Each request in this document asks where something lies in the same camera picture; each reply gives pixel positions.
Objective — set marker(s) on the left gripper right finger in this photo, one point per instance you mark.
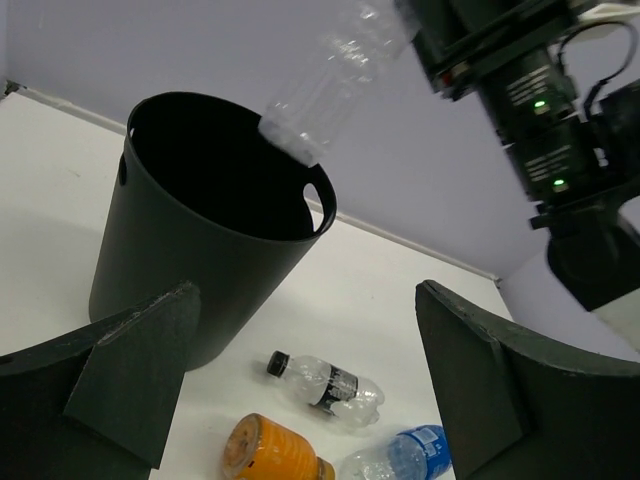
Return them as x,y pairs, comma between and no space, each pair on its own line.
516,404

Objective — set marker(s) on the clear unlabelled plastic bottle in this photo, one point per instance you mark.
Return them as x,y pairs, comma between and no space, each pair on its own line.
312,109

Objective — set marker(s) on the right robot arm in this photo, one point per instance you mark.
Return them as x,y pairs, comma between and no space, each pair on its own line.
577,158

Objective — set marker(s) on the orange juice bottle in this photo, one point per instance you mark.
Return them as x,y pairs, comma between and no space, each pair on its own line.
259,448

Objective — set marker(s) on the clear bottle blue label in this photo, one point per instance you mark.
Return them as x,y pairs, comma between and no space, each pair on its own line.
420,453

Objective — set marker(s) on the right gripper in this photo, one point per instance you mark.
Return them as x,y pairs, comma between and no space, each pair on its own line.
460,42

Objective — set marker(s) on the black cylindrical bin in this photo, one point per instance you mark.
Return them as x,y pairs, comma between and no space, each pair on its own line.
201,196

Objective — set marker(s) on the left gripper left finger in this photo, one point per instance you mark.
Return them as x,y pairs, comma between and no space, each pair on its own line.
98,402

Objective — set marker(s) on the clear bottle black label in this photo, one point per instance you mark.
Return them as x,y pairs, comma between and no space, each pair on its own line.
352,399

